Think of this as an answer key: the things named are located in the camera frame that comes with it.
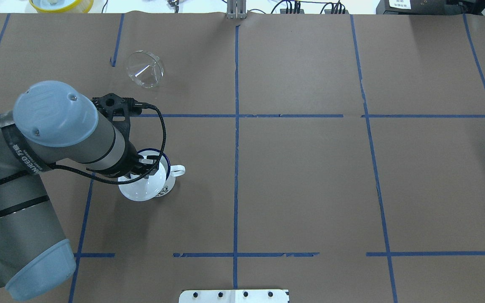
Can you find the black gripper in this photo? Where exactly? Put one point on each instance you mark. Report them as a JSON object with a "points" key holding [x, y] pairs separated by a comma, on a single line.
{"points": [[127, 162]]}

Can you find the clear glass funnel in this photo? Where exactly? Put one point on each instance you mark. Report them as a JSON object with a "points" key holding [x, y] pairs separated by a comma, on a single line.
{"points": [[145, 68]]}

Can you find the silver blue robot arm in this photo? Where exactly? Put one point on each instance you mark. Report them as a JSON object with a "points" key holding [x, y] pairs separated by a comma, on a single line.
{"points": [[54, 127]]}

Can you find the white enamel mug blue rim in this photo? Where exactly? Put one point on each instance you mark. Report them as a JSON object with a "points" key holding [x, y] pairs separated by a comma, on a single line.
{"points": [[173, 171]]}

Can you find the yellow rimmed bowl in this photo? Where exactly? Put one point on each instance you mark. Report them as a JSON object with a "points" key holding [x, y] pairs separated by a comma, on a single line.
{"points": [[62, 6]]}

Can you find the brown paper table cover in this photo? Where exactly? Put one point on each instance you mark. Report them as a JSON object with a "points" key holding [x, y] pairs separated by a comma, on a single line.
{"points": [[339, 157]]}

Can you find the black box on desk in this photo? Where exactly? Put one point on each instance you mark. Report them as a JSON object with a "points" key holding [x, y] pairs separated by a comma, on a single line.
{"points": [[411, 7]]}

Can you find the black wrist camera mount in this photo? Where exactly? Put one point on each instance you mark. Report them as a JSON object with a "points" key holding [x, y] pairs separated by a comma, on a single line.
{"points": [[118, 110]]}

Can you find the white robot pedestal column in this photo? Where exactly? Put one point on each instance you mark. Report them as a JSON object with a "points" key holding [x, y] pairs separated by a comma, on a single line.
{"points": [[235, 296]]}

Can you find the aluminium frame post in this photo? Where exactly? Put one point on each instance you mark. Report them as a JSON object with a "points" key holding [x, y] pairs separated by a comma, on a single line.
{"points": [[236, 9]]}

